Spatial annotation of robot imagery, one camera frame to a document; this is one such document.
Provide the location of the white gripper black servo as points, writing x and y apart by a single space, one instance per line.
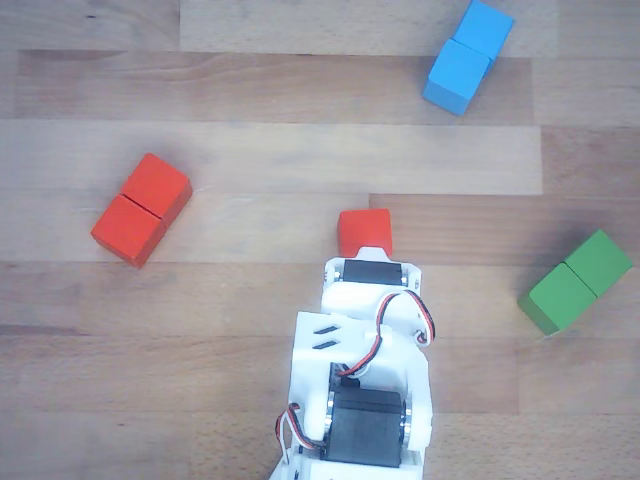
372 272

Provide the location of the small red cube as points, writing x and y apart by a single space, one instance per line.
365 227

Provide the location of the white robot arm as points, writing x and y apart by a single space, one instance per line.
400 370

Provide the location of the long green block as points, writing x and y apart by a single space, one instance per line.
575 285

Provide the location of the long blue block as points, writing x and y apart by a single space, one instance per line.
465 60

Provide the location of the long red block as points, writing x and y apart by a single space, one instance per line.
140 210

